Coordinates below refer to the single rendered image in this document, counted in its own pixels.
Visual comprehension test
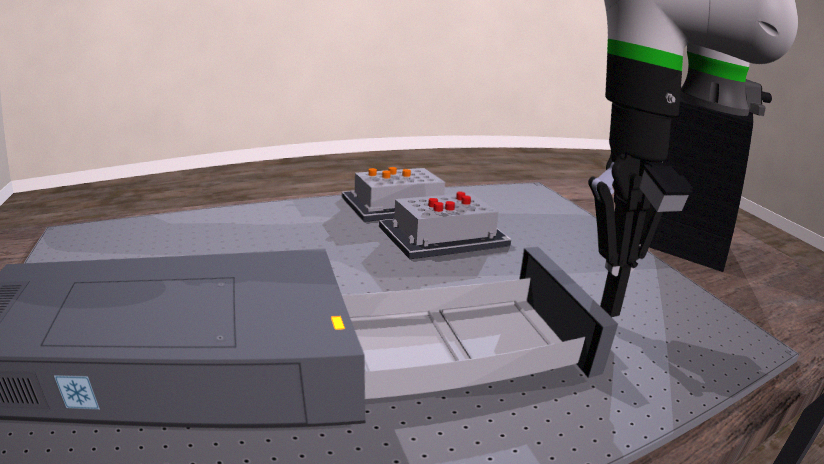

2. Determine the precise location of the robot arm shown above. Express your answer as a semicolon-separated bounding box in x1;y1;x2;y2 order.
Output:
604;0;798;212

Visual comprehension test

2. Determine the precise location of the white tube rack with holes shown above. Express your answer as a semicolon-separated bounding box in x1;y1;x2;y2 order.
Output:
355;168;445;209
394;193;498;245

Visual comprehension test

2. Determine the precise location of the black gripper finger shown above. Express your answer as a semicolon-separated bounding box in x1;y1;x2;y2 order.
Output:
615;194;663;316
588;162;641;317

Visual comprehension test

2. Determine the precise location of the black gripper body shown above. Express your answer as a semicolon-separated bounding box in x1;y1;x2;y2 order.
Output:
606;103;672;202

